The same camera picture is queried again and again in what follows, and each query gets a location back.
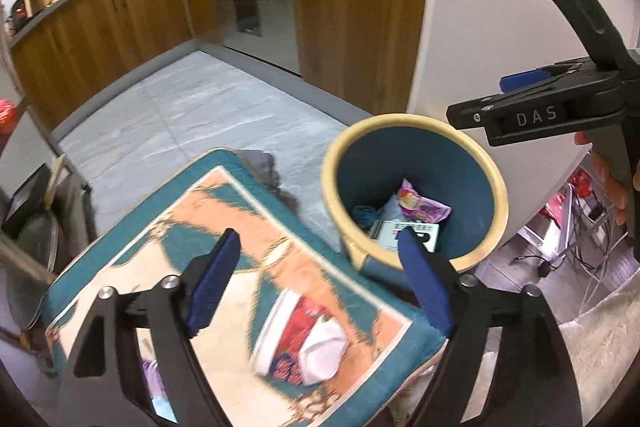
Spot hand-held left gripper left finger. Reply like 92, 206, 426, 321
55, 228, 242, 427

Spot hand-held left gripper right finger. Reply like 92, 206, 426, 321
397, 226, 584, 427

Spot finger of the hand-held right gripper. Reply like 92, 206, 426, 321
500, 61, 621, 92
446, 95, 503, 130

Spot light green carton box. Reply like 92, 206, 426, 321
371, 219, 441, 253

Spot teal bin with yellow rim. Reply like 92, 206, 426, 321
320, 113, 510, 280

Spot pink snack wrapper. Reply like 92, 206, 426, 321
396, 178, 452, 224

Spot small teal wrapper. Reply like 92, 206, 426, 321
351, 205, 383, 228

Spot red instant noodle cup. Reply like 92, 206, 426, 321
251, 289, 351, 385

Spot person's right hand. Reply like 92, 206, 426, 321
574, 131, 640, 228

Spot printed teal and peach mat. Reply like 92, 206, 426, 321
42, 148, 448, 427

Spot metal shelf rack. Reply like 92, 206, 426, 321
0, 97, 93, 363

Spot wooden kitchen cabinets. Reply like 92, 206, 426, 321
10, 0, 432, 132

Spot wooden handle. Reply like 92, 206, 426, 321
45, 154, 67, 210

